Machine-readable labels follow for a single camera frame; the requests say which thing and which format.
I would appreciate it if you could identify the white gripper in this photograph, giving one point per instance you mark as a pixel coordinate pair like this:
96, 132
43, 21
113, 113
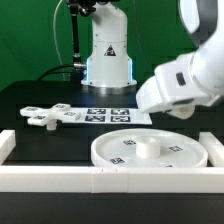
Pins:
173, 86

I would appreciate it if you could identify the white round table top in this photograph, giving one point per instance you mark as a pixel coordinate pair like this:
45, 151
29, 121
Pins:
147, 148

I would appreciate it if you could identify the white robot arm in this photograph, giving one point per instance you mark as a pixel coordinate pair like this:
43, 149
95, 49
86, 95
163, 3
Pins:
110, 69

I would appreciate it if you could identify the white sheet with markers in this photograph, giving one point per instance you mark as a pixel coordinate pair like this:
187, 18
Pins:
110, 116

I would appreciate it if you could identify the white right fence bar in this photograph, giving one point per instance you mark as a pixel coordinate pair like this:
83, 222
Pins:
214, 148

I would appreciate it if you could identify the white fence bar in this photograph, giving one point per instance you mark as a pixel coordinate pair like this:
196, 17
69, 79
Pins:
110, 180
214, 148
7, 144

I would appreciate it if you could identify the white cross-shaped table base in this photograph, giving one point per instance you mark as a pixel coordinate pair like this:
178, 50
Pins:
48, 117

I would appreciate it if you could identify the white front fence bar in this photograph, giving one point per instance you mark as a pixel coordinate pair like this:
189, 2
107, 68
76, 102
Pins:
110, 180

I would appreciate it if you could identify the white left fence bar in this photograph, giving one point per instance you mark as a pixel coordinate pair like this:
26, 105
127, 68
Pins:
7, 144

